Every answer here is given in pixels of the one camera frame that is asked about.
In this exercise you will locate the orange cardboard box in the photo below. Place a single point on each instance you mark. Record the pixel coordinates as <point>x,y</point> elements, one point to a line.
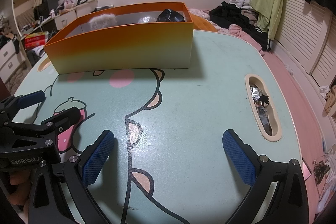
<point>126,48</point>

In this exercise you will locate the white louvered doors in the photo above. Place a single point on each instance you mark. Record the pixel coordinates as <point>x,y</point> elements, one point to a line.
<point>302,29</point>

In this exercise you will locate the cluttered white desk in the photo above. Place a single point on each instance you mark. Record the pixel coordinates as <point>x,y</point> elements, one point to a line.
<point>73,14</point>

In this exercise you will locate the pink bed sheet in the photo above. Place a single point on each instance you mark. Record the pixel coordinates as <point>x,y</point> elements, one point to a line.
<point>288,98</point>

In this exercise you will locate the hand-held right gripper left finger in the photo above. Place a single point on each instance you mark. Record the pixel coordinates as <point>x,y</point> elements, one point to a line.
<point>98,158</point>

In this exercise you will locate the person's left hand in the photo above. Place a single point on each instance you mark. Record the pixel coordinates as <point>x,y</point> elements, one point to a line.
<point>18,183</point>

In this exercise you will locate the grey fur ball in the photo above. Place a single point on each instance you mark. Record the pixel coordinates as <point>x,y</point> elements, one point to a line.
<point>101,21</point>

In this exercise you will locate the black plastic bag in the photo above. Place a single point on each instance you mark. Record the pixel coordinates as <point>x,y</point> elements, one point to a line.
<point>170,16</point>

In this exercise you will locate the crumpled foil wrappers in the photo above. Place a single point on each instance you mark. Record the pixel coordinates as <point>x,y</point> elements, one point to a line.
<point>260,100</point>

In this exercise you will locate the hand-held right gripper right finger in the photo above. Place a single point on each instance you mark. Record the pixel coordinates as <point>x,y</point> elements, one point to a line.
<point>239,158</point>

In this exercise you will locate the orange pillow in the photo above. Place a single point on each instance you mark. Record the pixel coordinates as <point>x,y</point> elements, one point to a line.
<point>204,23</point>

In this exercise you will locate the pink fluffy blanket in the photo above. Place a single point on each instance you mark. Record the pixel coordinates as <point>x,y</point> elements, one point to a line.
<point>200,13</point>

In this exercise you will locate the red box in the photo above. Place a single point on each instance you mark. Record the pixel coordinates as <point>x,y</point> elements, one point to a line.
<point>36,39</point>

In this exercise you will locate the cartoon printed desktop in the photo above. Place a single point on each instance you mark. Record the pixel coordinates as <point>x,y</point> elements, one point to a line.
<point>197,108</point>

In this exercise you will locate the white drawer cabinet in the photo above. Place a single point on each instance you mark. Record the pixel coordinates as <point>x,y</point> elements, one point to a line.
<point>8,58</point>

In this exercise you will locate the pile of black clothes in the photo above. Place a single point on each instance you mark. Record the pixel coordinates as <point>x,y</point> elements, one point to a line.
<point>236,16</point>

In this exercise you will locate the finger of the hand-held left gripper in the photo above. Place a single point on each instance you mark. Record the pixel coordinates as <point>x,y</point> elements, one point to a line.
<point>31,98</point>
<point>65,117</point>

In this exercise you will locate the dark tangled bundle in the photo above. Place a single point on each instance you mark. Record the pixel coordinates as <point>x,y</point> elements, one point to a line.
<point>321,169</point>

